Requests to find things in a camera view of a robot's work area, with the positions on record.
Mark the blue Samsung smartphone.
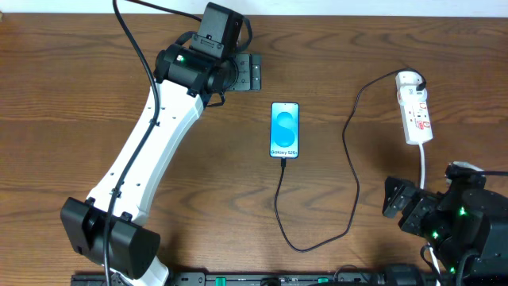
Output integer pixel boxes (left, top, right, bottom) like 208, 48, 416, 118
269, 102, 300, 159

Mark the black USB charging cable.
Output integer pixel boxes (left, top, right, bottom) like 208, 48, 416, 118
273, 68, 428, 253

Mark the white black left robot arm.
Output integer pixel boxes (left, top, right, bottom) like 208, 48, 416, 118
60, 3, 261, 285

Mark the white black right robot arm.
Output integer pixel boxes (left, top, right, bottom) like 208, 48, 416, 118
383, 175, 507, 285

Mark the white power strip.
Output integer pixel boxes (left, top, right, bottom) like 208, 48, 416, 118
397, 86, 433, 145

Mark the white power strip cord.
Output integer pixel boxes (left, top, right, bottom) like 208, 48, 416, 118
418, 143, 442, 286

